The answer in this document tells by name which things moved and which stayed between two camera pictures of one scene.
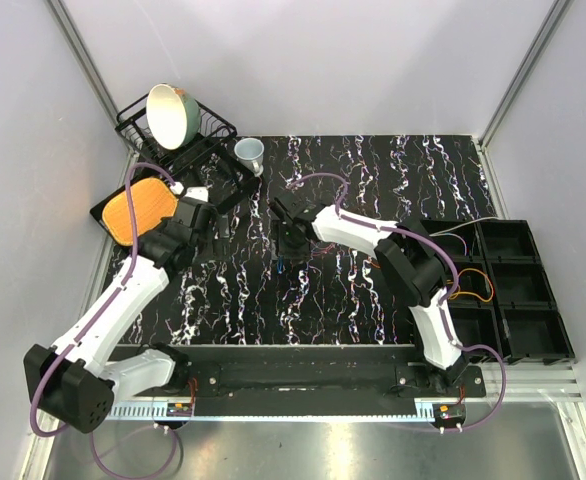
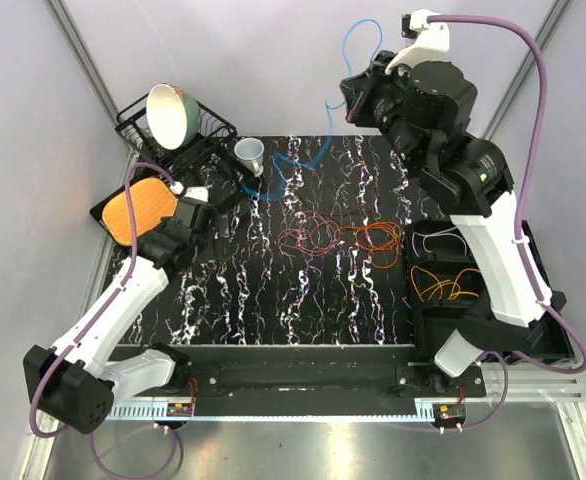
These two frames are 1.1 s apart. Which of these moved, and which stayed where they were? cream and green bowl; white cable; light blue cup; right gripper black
Moved: right gripper black
Stayed: light blue cup; white cable; cream and green bowl
